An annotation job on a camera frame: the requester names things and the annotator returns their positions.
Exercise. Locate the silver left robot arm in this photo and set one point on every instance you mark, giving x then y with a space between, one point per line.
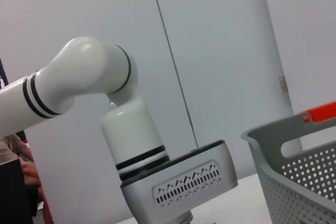
78 72

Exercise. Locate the grey perforated storage bin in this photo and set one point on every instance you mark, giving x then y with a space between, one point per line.
288 195

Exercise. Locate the metal door hinge plate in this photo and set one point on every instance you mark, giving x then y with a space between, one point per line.
283 84

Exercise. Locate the seated person beige shirt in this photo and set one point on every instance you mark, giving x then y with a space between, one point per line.
26 171

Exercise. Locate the black computer monitor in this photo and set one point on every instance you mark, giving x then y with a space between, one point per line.
13 195

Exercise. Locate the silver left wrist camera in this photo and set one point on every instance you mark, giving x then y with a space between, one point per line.
183 182

